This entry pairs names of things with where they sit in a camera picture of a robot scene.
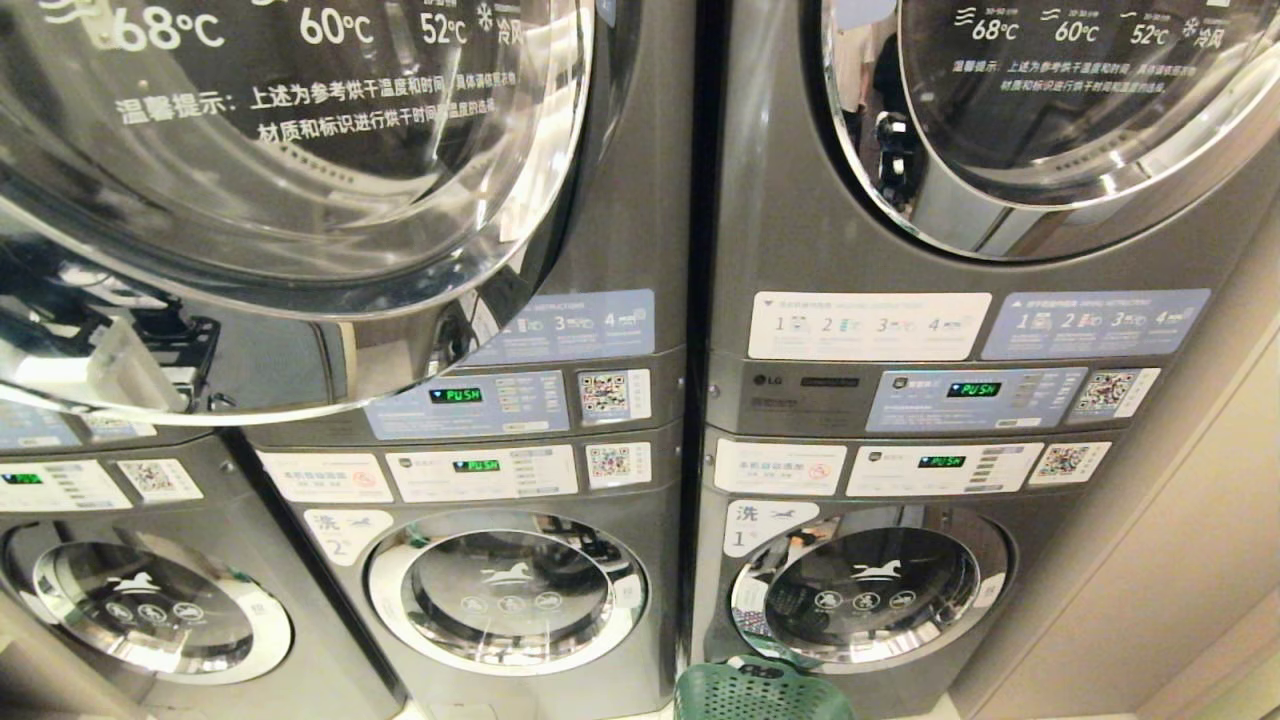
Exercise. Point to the grey front-load washer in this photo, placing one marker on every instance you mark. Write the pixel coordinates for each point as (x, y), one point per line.
(660, 560)
(250, 540)
(1035, 510)

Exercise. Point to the grey tumble dryer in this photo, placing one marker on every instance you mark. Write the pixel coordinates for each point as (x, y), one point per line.
(645, 150)
(40, 428)
(780, 200)

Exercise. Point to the green plastic laundry basket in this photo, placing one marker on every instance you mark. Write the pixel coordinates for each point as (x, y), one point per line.
(750, 698)

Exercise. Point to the round glass dryer door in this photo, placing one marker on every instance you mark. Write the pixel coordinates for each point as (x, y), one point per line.
(300, 200)
(1060, 120)

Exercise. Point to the round glass washer door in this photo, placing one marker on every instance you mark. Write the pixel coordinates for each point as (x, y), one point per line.
(870, 590)
(505, 592)
(150, 610)

